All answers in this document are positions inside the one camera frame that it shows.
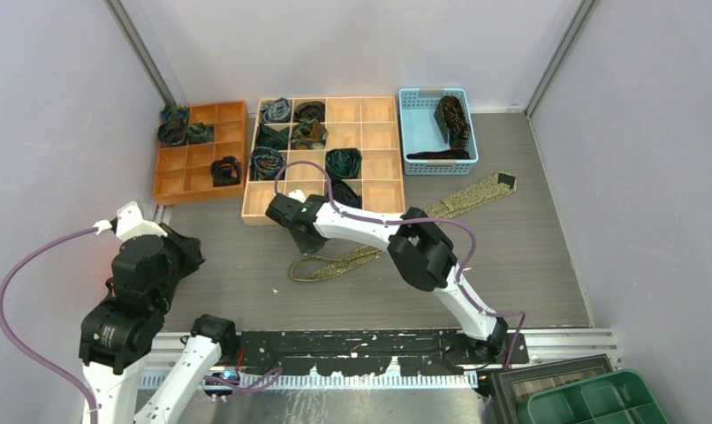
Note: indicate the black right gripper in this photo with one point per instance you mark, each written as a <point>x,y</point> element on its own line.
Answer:
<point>309,248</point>

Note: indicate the green floral patterned tie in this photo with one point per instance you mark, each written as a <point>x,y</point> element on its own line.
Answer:
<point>484,191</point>

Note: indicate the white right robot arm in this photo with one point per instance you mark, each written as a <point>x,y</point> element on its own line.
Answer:
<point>421,252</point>

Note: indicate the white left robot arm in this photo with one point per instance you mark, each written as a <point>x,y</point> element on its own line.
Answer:
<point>118,334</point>

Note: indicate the rolled dark navy tie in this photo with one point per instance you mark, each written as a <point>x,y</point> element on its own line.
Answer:
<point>345,194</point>

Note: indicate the rolled blue multicolour tie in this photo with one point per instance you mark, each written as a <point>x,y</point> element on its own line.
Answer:
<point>265,163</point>

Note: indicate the rolled dark green tie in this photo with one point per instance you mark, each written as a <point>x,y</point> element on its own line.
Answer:
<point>272,136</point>

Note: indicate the rolled green orange tie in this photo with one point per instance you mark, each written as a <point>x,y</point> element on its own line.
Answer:
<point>309,135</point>

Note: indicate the rolled black orange tie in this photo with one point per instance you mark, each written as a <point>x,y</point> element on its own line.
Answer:
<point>226,171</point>

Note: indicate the rolled dark brown tie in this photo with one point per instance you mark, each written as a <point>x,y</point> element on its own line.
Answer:
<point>310,110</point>

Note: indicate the light wooden compartment tray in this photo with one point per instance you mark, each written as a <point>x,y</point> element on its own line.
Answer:
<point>368,123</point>

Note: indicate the rolled grey blue tie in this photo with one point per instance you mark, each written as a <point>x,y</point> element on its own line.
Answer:
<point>276,111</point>

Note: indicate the orange wooden compartment tray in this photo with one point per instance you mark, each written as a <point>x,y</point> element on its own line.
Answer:
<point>182,174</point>

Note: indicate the rolled green patterned tie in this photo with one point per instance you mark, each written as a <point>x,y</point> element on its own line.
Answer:
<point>199,133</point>

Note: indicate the navy red striped tie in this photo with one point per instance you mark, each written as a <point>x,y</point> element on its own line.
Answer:
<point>448,154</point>

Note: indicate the light blue plastic basket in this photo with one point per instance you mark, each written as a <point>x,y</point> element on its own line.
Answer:
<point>420,132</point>

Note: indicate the rolled dark striped tie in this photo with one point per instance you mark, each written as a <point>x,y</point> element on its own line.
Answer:
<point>172,133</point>

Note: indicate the rolled teal tie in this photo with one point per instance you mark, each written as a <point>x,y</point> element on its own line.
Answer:
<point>175,112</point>

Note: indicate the brown orange patterned tie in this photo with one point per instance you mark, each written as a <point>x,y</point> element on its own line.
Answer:
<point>452,122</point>

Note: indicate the dark framed box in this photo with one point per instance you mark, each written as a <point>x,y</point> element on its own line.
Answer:
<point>512,388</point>

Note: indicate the green plastic organizer bin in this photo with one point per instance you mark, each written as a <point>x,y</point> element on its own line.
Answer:
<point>621,396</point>

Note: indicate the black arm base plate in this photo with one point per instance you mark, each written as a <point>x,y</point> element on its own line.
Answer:
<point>348,353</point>

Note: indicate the aluminium frame rail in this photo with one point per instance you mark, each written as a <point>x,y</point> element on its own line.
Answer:
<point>543,345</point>

